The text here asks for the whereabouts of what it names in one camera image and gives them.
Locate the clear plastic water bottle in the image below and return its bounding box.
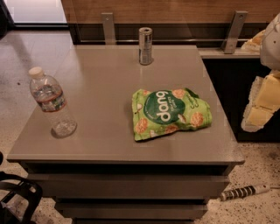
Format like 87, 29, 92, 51
28, 66, 77, 138

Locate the white power strip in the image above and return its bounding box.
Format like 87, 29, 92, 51
220, 184, 270, 201

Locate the grey drawer cabinet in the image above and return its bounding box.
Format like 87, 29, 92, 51
23, 161, 232, 222

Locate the silver redbull can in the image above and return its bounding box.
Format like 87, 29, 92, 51
139, 27, 152, 65

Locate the metal wall bracket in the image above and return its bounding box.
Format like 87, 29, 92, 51
101, 12, 116, 45
221, 10, 248, 54

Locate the black chair base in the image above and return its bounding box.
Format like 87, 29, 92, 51
0, 151, 44, 224

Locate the green dang chips bag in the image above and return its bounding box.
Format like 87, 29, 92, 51
132, 88, 212, 141

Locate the right metal wall bracket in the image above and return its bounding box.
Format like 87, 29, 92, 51
221, 10, 248, 54

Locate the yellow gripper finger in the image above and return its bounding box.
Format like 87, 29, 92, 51
241, 104, 274, 132
253, 70, 280, 113

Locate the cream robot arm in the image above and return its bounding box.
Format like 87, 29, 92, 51
241, 13, 280, 132

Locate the left metal wall bracket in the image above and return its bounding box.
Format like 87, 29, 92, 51
101, 12, 116, 45

